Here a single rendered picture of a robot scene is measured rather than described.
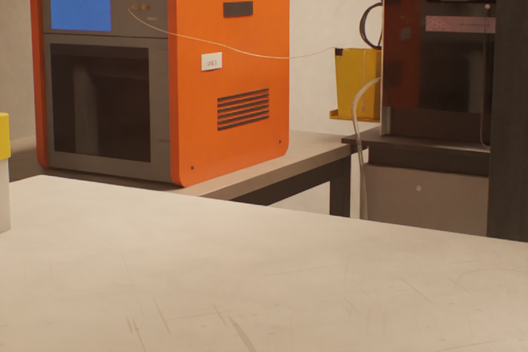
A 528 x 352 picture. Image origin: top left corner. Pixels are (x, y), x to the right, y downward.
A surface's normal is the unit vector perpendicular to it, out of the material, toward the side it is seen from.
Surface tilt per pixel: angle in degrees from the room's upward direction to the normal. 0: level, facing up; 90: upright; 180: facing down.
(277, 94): 90
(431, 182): 90
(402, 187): 90
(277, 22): 90
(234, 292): 0
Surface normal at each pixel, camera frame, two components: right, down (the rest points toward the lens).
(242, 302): 0.00, -0.98
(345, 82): -0.50, 0.21
